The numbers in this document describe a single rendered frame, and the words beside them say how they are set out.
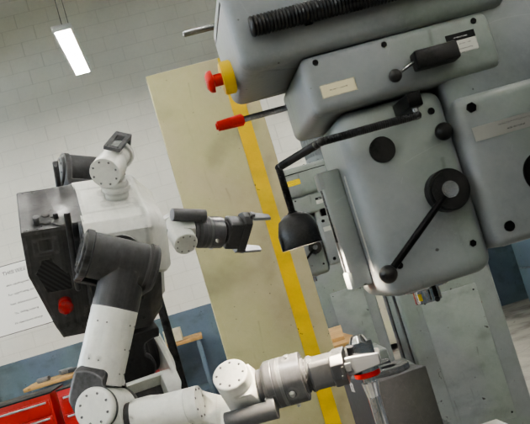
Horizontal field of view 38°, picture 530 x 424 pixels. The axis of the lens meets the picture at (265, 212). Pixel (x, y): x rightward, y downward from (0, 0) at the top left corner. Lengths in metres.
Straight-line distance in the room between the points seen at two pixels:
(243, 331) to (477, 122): 1.91
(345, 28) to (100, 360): 0.74
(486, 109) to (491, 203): 0.16
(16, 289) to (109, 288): 9.10
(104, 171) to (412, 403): 0.81
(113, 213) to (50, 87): 9.25
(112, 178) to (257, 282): 1.52
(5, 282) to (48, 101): 2.48
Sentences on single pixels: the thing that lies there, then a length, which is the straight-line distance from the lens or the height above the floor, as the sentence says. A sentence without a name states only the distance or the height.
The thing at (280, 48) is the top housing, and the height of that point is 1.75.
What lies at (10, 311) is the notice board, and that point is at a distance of 10.58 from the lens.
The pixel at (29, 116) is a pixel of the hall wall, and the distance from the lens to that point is 10.80.
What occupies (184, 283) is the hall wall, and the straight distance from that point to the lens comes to 10.32.
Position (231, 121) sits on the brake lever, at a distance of 1.45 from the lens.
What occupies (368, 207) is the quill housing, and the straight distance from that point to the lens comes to 1.27.
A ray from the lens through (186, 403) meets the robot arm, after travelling 1.42.
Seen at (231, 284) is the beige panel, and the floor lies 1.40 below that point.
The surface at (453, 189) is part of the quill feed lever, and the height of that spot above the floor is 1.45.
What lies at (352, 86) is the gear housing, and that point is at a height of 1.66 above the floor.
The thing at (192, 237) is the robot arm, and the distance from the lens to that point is 2.01.
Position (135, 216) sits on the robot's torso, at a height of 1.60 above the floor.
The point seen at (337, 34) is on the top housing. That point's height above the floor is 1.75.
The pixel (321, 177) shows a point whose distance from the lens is 1.33.
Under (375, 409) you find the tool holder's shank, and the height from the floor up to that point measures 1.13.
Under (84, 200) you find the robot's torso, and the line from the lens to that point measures 1.70.
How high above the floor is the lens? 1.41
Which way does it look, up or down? 4 degrees up
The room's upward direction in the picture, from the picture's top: 17 degrees counter-clockwise
